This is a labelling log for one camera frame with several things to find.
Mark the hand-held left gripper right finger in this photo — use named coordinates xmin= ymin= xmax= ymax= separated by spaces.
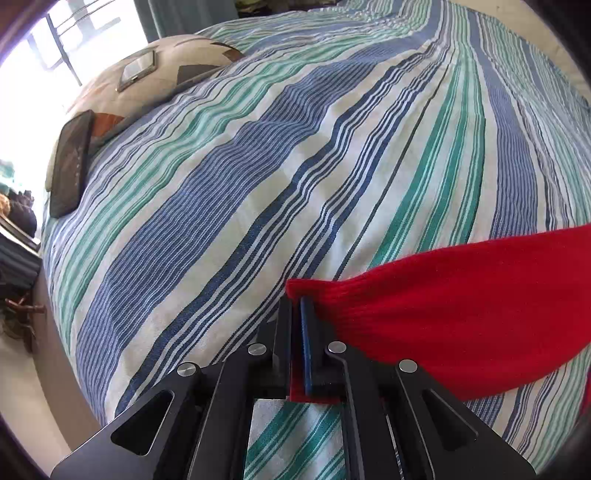
xmin=301 ymin=298 xmax=536 ymax=480

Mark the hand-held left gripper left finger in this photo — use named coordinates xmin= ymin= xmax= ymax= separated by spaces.
xmin=51 ymin=299 xmax=293 ymax=480

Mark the red knit sweater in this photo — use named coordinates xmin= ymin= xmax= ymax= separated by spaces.
xmin=285 ymin=226 xmax=591 ymax=416

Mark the blue green striped bedsheet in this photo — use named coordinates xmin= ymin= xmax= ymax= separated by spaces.
xmin=41 ymin=0 xmax=591 ymax=480

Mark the brown wooden stand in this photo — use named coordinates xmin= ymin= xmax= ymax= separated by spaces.
xmin=4 ymin=295 xmax=47 ymax=354

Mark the dark tablet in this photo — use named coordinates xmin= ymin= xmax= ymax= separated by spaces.
xmin=49 ymin=111 xmax=95 ymax=219

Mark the dark cloth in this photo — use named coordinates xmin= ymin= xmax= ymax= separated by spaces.
xmin=0 ymin=189 xmax=38 ymax=238

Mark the beige brown patterned pillow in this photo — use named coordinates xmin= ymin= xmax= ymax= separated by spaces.
xmin=46 ymin=34 xmax=245 ymax=197

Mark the silver smartphone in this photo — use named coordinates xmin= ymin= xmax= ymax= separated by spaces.
xmin=117 ymin=50 xmax=157 ymax=92

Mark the teal curtain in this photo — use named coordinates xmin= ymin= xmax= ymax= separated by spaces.
xmin=134 ymin=0 xmax=241 ymax=43

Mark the window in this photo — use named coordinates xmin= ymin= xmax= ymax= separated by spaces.
xmin=0 ymin=0 xmax=148 ymax=176

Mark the cream padded headboard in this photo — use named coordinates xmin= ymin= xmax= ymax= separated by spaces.
xmin=480 ymin=0 xmax=591 ymax=90

